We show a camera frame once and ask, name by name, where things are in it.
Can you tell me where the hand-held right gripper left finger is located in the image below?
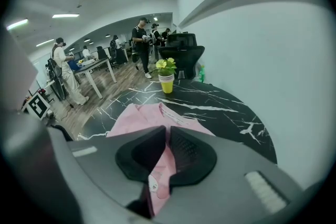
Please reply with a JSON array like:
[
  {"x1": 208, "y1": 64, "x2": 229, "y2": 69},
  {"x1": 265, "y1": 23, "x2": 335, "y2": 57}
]
[{"x1": 48, "y1": 124, "x2": 167, "y2": 224}]

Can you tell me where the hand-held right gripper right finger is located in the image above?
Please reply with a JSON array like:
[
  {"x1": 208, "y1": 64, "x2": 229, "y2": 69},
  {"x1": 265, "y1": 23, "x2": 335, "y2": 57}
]
[{"x1": 153, "y1": 125, "x2": 306, "y2": 224}]

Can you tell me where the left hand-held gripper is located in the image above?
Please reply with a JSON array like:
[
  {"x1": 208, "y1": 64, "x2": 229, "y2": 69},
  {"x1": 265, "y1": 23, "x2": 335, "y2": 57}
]
[{"x1": 21, "y1": 92, "x2": 75, "y2": 142}]

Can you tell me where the pink sweatshirt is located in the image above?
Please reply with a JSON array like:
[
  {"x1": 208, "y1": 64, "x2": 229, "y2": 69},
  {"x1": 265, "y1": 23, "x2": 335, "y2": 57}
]
[{"x1": 106, "y1": 102, "x2": 216, "y2": 216}]

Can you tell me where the black marble round table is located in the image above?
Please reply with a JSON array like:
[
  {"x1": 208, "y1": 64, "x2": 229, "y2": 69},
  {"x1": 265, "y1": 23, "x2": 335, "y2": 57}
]
[{"x1": 76, "y1": 78, "x2": 278, "y2": 166}]

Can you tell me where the white-legged dark-top desk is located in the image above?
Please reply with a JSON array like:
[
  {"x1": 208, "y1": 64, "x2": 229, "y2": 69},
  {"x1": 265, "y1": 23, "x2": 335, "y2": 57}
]
[{"x1": 72, "y1": 57, "x2": 118, "y2": 100}]

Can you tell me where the yellow potted flower plant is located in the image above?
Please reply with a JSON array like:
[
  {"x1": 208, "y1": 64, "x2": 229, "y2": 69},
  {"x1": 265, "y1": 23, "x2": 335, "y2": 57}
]
[{"x1": 155, "y1": 57, "x2": 177, "y2": 94}]

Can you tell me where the black office chair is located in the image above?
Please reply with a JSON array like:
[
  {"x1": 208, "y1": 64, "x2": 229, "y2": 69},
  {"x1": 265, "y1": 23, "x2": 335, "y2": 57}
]
[{"x1": 159, "y1": 33, "x2": 205, "y2": 80}]

